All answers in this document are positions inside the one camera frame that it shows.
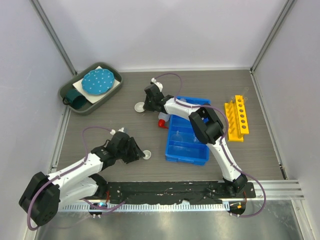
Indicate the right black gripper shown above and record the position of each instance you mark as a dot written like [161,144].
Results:
[146,107]

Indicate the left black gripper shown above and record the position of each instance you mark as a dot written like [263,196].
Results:
[135,149]

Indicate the small translucent plastic cup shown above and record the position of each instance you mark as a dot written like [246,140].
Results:
[147,154]

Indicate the small white ceramic dish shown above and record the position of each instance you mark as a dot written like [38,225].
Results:
[139,107]

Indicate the white squeeze bottle red cap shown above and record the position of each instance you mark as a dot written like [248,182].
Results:
[163,118]

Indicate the blue divided plastic bin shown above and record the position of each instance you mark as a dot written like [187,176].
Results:
[185,151]

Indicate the yellow test tube rack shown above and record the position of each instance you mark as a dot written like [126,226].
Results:
[237,120]

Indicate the thin clear test tube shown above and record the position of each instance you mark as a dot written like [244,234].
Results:
[244,94]

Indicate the clear glass beaker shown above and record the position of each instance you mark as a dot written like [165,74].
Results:
[195,139]

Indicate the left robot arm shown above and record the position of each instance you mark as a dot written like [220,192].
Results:
[45,194]

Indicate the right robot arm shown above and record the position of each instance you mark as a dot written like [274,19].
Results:
[208,129]

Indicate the grey-green plastic tray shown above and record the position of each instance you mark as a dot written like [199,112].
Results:
[88,108]

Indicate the blue dotted plate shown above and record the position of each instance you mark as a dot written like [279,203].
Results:
[98,81]

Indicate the white square board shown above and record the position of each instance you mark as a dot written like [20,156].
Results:
[94,98]

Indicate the dark green mug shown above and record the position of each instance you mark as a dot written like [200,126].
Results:
[74,99]

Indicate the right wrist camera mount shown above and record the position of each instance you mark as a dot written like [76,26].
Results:
[157,83]

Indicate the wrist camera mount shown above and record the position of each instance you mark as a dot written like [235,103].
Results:
[157,83]
[122,129]

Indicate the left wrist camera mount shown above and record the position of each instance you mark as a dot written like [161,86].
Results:
[122,129]

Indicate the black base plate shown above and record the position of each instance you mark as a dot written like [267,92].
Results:
[171,192]

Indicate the white slotted cable duct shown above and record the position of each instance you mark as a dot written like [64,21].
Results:
[185,206]

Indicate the left aluminium frame post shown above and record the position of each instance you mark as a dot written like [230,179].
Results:
[53,35]

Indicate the aluminium frame post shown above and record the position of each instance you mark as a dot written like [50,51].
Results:
[53,35]
[285,11]

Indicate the right aluminium frame post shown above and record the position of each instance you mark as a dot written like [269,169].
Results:
[285,11]

